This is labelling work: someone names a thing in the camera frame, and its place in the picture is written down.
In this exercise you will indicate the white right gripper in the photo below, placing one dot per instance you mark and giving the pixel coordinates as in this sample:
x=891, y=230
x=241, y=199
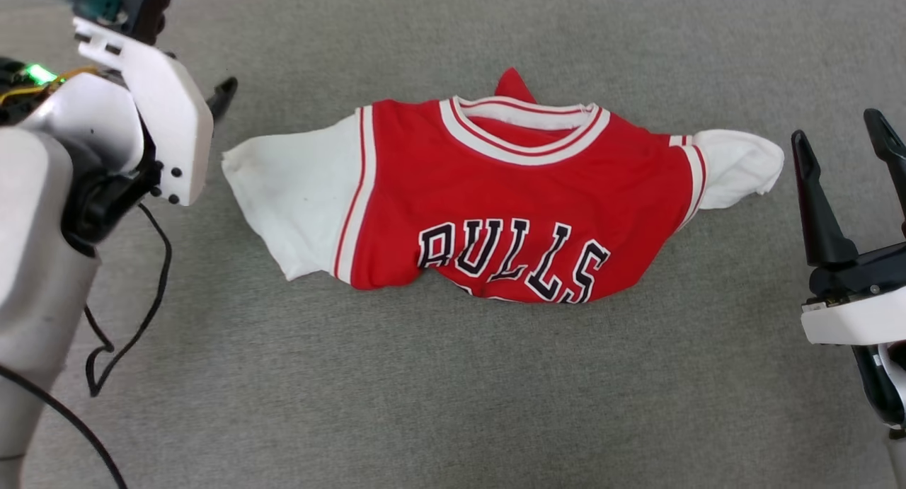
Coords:
x=860, y=312

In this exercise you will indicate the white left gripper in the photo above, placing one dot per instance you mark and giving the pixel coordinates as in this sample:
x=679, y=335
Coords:
x=170, y=121

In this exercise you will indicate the red and white Bulls jersey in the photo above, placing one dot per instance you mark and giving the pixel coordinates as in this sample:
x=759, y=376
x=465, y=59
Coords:
x=524, y=206

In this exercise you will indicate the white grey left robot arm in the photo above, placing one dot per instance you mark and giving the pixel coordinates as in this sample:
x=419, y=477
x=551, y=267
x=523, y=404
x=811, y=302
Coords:
x=35, y=277

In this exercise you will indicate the grey fabric sofa seat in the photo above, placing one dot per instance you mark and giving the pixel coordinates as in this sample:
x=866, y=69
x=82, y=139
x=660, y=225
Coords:
x=495, y=390

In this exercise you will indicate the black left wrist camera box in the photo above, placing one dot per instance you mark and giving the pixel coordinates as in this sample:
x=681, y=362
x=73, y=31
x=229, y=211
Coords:
x=141, y=4

